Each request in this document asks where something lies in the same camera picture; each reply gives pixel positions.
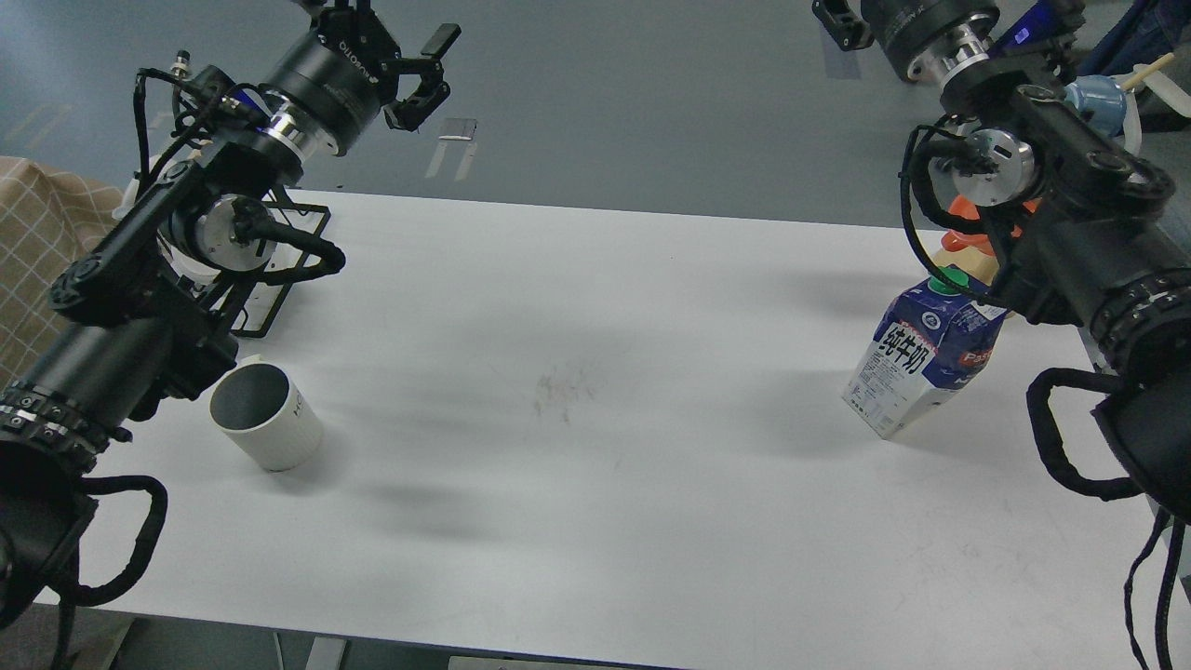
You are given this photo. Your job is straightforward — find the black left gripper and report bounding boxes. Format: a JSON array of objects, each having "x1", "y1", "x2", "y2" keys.
[{"x1": 263, "y1": 1, "x2": 462, "y2": 156}]

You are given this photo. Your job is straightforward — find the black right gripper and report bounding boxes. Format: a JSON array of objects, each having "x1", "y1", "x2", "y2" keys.
[{"x1": 811, "y1": 0, "x2": 1000, "y2": 82}]

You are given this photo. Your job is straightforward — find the blue white milk carton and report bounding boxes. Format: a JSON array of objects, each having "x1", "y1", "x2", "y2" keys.
[{"x1": 838, "y1": 264, "x2": 1008, "y2": 438}]

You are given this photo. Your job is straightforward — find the white ribbed cup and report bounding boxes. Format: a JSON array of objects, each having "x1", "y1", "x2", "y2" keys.
[{"x1": 208, "y1": 355, "x2": 325, "y2": 472}]

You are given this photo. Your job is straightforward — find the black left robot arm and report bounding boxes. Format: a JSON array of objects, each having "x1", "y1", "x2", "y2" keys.
[{"x1": 4, "y1": 1, "x2": 462, "y2": 669}]

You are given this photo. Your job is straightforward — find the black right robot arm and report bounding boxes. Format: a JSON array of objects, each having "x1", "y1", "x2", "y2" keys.
[{"x1": 812, "y1": 1, "x2": 1190, "y2": 669}]

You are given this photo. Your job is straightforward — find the orange plastic mug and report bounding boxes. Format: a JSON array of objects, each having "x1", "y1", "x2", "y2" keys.
[{"x1": 941, "y1": 195, "x2": 996, "y2": 256}]

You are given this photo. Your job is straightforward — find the blue plastic mug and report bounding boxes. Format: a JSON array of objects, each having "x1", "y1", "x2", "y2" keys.
[{"x1": 1064, "y1": 74, "x2": 1129, "y2": 139}]

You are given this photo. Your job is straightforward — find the wooden mug tree stand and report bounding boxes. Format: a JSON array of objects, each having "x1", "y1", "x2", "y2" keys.
[{"x1": 933, "y1": 62, "x2": 1187, "y2": 284}]

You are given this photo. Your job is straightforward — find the white mug on rack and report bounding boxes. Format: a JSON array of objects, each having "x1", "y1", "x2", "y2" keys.
[{"x1": 157, "y1": 232, "x2": 220, "y2": 288}]

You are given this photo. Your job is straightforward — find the beige checkered cloth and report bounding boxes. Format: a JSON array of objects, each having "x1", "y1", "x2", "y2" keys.
[{"x1": 1, "y1": 156, "x2": 123, "y2": 386}]

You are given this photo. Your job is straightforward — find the black wire mug rack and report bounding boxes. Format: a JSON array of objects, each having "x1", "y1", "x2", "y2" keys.
[{"x1": 192, "y1": 196, "x2": 331, "y2": 339}]

